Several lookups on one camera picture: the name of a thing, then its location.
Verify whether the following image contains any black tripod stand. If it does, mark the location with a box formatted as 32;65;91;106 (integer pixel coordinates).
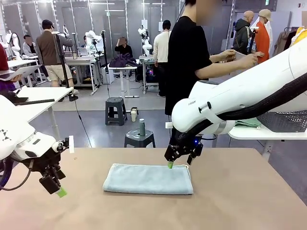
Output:
53;32;75;89

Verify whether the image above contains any silver laptop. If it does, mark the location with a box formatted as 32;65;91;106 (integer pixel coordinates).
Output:
0;64;43;82

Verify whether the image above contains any mannequin in dark hooded jacket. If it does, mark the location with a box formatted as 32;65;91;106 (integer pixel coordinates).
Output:
234;11;256;56

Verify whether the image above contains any person in cream sweater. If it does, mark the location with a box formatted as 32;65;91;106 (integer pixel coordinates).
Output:
153;20;172;98

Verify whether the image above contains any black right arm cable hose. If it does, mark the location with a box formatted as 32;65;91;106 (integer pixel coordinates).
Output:
172;71;307;144

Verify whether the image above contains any pale green towel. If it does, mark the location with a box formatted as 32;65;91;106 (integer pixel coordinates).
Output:
234;117;262;128

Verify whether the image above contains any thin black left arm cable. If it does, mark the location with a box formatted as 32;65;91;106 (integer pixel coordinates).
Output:
0;159;34;192

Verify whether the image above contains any tall grey plastic stool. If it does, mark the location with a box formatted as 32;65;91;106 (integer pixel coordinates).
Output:
105;97;128;127

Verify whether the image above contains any black floor cable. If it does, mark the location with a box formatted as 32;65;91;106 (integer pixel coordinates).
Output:
71;92;93;148

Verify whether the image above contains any purple garment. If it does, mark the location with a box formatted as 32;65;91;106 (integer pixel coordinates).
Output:
0;80;15;92

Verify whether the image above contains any thin black bar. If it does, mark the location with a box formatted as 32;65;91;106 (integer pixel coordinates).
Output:
16;98;55;105

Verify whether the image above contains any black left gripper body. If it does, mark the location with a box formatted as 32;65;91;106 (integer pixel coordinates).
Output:
23;149;63;180

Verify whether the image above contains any dark grey plastic basket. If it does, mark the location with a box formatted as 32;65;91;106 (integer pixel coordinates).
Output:
257;110;307;133

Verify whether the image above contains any person's left forearm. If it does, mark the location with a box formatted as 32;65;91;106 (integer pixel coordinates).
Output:
210;53;225;63

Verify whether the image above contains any purple clothes pile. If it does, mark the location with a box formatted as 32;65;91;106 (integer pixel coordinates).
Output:
109;53;139;69

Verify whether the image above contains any low grey plastic stool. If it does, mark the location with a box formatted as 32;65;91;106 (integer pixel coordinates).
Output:
124;129;156;148

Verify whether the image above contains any seated person in grey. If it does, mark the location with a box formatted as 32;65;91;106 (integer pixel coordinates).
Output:
22;34;40;58

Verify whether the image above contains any brown hanging coat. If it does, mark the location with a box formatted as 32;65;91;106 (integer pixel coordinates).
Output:
273;30;291;58

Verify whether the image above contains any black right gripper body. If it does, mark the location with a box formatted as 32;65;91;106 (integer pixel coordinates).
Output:
170;128;204;156

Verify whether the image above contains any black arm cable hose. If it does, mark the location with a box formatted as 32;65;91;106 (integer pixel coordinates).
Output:
172;71;307;144
0;158;12;190

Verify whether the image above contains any person's right forearm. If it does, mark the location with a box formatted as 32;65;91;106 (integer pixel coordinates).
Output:
199;59;247;80

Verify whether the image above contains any grey robot desk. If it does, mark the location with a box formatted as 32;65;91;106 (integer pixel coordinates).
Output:
138;55;159;94

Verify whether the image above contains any mannequin in orange with cap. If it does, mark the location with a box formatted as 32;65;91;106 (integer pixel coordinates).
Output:
249;9;273;65

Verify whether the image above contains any mannequin in yellow clothes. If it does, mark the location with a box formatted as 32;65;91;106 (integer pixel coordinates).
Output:
290;26;307;47

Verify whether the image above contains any small white desk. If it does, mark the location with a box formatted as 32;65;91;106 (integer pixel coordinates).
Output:
107;66;140;99

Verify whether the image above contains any person in black t-shirt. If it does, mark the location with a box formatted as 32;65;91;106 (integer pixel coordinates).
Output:
165;0;213;115

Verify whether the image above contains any person in black shirt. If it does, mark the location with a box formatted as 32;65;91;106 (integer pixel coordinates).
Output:
114;36;134;58

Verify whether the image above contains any man in beige shorts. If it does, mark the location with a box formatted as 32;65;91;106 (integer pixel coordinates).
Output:
35;19;79;102

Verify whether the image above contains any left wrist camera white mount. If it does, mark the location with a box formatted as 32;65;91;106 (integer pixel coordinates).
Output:
56;135;75;154

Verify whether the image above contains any long white desk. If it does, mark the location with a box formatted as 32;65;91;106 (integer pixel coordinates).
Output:
51;56;101;95

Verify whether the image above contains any black cap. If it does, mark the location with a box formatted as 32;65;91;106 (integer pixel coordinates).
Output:
0;90;29;106

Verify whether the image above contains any person's left hand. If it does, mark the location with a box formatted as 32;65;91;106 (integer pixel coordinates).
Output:
222;49;237;62

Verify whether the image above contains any white table with basket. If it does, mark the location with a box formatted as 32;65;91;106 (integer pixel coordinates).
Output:
227;110;307;161

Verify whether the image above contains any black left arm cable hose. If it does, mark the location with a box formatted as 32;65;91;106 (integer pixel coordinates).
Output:
0;158;12;190

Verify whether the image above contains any white computer tower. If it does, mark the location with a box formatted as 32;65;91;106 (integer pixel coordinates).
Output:
102;67;115;84

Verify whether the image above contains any person's right hand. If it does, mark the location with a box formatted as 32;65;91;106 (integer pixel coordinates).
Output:
242;54;259;69

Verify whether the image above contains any person in red top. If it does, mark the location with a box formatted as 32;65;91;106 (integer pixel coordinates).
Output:
0;43;15;92

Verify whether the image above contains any light blue towel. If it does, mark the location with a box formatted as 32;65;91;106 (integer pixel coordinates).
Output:
102;163;194;196

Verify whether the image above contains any black camera tripod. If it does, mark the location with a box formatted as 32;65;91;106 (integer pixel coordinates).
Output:
248;26;260;56

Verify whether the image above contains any white tumbler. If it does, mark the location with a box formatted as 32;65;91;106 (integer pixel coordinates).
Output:
130;107;139;123

